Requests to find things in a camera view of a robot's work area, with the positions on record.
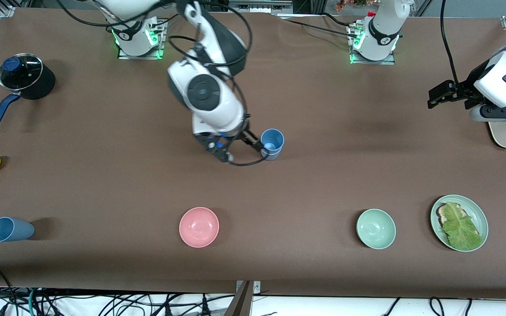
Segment pink bowl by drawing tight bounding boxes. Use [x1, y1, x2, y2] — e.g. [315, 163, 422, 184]
[179, 207, 220, 248]

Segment toasted bread slice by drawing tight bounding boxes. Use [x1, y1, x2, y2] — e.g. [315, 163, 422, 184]
[436, 202, 482, 240]

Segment green plate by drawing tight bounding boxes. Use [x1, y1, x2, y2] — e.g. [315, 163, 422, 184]
[430, 194, 489, 252]

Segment grey metal rack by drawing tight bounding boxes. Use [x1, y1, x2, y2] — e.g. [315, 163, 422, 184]
[228, 0, 293, 14]

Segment colourful background flowers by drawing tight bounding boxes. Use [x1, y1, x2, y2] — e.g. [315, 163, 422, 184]
[336, 0, 368, 11]

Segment green lettuce leaf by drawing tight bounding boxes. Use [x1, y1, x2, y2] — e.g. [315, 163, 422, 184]
[442, 202, 484, 251]

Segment green bowl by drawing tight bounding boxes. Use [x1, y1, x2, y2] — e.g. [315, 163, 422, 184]
[356, 208, 397, 250]

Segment dark angled pole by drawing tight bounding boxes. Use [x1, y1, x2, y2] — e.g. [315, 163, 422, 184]
[224, 281, 253, 316]

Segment glass lid with blue knob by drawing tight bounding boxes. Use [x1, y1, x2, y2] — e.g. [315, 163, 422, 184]
[0, 54, 43, 91]

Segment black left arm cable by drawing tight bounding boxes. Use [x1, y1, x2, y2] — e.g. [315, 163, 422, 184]
[440, 0, 461, 86]

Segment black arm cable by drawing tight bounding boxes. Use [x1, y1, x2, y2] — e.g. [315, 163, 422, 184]
[58, 0, 267, 166]
[440, 0, 461, 86]

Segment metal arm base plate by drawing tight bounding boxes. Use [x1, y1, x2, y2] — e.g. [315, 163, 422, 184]
[118, 20, 166, 60]
[349, 24, 396, 65]

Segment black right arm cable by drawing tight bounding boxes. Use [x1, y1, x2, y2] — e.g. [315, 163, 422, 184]
[58, 0, 267, 166]

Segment black base cable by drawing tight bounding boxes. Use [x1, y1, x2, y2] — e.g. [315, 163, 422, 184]
[150, 13, 179, 28]
[279, 12, 357, 41]

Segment grey metal bracket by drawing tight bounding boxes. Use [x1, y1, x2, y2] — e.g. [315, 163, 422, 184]
[235, 280, 261, 294]

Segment black pot with blue handle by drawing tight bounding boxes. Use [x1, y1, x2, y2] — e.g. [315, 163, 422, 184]
[0, 53, 56, 130]

